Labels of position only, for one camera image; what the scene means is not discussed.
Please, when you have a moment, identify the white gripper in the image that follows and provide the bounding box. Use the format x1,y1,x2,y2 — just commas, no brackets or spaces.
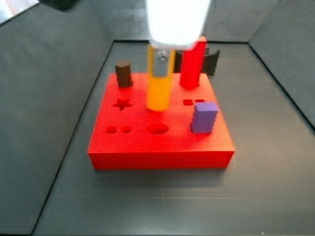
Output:
145,0,212,77

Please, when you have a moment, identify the yellow oval peg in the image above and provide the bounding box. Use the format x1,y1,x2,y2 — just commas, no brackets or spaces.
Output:
147,45,175,112

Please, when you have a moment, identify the red shape sorter board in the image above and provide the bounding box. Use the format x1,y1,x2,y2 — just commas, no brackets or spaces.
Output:
86,73,235,170

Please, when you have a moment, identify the tall red peg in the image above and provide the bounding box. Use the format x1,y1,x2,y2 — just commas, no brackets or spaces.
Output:
180,37,207,89

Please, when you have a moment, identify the brown hexagonal peg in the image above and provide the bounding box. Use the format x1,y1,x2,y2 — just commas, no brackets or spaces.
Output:
116,60,133,89

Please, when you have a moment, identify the black curved holder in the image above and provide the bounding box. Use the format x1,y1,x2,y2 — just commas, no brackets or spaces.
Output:
173,48,220,77

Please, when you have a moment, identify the purple rectangular peg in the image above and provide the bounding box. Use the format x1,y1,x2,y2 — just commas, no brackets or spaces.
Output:
191,101,219,134

